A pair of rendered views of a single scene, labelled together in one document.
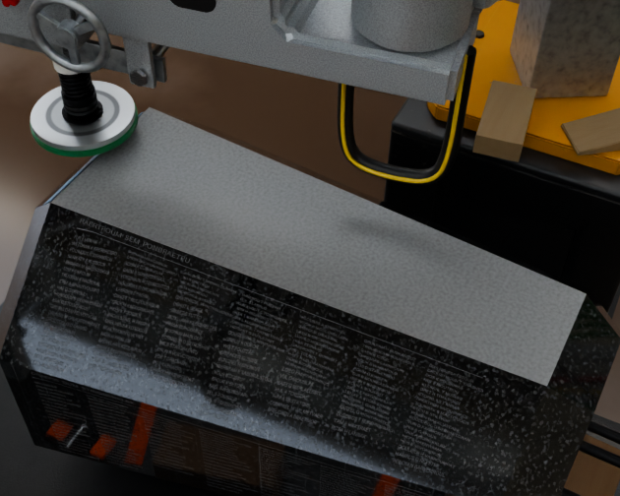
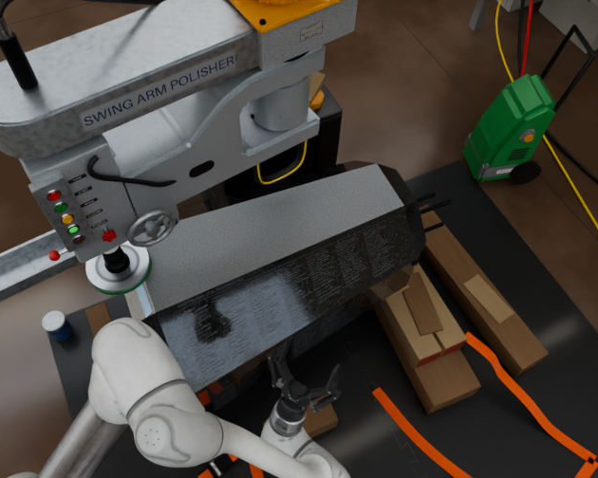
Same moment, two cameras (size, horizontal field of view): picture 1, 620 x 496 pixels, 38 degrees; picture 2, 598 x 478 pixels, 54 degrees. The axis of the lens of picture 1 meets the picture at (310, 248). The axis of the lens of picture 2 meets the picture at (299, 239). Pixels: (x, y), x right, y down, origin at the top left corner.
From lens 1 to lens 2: 1.11 m
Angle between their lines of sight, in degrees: 33
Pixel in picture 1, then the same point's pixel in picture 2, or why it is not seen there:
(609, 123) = not seen: hidden behind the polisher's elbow
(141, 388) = (262, 344)
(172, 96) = (2, 229)
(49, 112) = (102, 277)
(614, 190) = (327, 115)
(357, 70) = (281, 146)
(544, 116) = not seen: hidden behind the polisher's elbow
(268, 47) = (240, 164)
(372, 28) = (283, 125)
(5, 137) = not seen: outside the picture
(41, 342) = (202, 370)
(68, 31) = (156, 228)
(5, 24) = (98, 250)
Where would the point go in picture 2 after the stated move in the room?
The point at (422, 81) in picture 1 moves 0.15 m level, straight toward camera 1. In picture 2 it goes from (308, 131) to (342, 158)
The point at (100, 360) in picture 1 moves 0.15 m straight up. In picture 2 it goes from (236, 351) to (233, 335)
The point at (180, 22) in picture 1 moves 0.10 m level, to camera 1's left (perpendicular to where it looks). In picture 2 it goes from (196, 183) to (172, 204)
